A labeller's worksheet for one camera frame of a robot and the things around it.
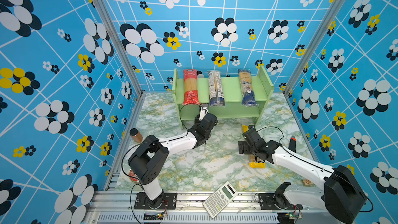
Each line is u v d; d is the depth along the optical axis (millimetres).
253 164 828
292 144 921
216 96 770
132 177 480
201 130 681
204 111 751
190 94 769
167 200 734
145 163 461
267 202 724
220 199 735
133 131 882
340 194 399
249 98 754
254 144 646
